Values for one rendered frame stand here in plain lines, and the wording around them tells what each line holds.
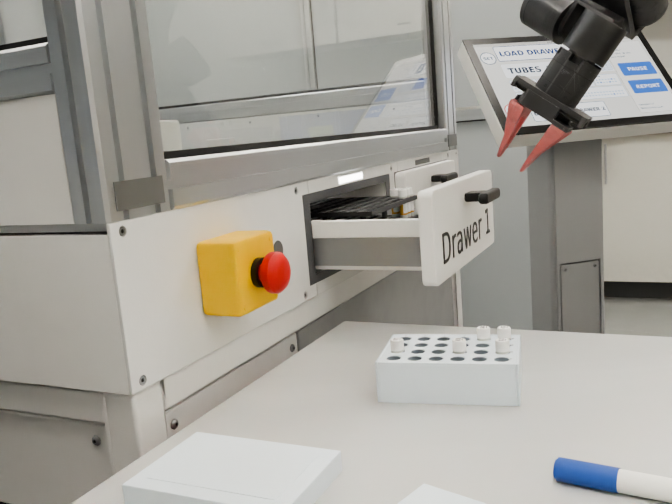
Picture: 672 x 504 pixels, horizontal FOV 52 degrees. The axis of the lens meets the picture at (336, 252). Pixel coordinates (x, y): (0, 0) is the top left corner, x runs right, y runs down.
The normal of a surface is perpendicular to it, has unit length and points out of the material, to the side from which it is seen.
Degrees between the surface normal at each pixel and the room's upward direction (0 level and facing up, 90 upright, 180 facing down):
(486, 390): 90
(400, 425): 0
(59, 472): 90
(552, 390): 0
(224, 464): 0
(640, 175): 90
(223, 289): 90
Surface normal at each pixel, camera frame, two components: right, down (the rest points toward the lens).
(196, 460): -0.08, -0.98
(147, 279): 0.90, 0.00
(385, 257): -0.43, 0.19
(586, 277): 0.26, 0.15
